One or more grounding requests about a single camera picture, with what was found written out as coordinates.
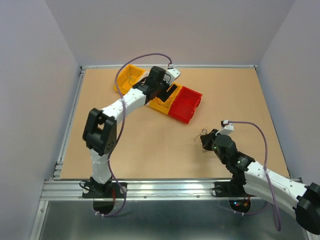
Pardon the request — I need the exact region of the blue wire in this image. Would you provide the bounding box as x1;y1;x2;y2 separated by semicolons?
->
121;67;141;91

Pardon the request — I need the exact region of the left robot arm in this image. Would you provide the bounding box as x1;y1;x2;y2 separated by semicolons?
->
82;66;181;197

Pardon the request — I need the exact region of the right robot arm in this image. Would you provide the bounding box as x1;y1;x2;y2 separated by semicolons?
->
200;129;320;235

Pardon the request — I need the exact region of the near yellow bin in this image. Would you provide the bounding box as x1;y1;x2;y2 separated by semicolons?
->
148;83;183;115

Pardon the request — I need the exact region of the yellow bin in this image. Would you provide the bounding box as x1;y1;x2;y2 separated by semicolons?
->
148;83;183;115
117;64;147;95

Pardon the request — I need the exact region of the white bin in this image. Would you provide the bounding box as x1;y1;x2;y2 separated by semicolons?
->
139;70;150;84

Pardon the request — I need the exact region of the red bin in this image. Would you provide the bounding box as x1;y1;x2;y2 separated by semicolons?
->
168;86;203;124

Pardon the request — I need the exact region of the far yellow bin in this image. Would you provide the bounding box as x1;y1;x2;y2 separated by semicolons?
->
117;64;147;95

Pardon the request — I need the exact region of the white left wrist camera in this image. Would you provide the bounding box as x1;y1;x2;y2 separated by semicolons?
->
163;63;181;85

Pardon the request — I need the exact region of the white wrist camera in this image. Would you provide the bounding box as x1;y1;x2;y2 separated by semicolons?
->
215;120;234;136
163;63;181;85

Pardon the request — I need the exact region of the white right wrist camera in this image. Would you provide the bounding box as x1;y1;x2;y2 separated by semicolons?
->
215;120;234;136

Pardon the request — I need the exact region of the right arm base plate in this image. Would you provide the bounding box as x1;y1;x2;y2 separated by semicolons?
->
211;181;263;216

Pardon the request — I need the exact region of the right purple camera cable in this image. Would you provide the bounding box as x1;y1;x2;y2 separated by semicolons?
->
229;120;282;231

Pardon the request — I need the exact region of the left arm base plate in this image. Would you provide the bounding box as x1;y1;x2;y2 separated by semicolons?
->
79;180;128;218

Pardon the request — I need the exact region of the aluminium table frame rail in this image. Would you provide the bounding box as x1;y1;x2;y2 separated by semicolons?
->
29;65;320;240

